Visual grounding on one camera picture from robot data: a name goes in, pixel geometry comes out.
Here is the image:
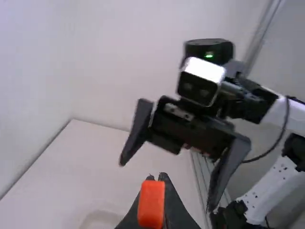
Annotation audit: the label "black cable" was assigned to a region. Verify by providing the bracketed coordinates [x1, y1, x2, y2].
[240, 95, 291, 164]

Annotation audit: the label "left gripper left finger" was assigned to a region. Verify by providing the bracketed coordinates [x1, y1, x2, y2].
[116, 174, 155, 229]

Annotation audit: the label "orange cable tie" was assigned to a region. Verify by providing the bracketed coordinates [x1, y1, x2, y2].
[137, 180, 165, 228]

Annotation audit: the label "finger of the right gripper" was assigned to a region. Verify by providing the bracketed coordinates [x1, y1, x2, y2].
[119, 98, 155, 167]
[207, 134, 252, 212]

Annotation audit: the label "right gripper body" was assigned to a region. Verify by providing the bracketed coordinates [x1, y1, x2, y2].
[149, 95, 239, 159]

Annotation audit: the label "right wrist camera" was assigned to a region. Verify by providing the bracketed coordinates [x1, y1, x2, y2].
[177, 56, 226, 107]

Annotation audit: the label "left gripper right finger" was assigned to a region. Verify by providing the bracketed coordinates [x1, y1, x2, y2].
[158, 172, 202, 229]

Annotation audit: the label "silver rails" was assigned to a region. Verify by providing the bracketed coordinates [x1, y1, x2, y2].
[190, 152, 232, 215]

